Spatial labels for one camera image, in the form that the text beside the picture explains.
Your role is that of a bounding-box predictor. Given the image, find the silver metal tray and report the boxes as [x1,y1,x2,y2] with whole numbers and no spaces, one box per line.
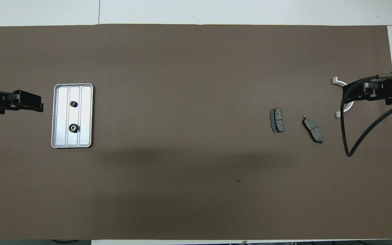
[51,83,94,149]

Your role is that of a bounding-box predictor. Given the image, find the elongated dark brake pad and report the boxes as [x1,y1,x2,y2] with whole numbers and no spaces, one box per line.
[301,115,324,144]

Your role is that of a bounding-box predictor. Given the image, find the rectangular dark brake pad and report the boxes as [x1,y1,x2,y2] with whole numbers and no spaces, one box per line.
[269,108,284,133]

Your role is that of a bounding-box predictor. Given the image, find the brown table mat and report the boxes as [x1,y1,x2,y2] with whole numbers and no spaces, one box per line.
[0,24,392,241]

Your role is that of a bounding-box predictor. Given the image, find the white curved plastic bracket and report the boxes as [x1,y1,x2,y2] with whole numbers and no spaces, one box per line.
[332,77,354,119]

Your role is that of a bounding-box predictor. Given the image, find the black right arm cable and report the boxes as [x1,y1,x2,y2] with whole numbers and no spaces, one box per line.
[341,73,392,158]

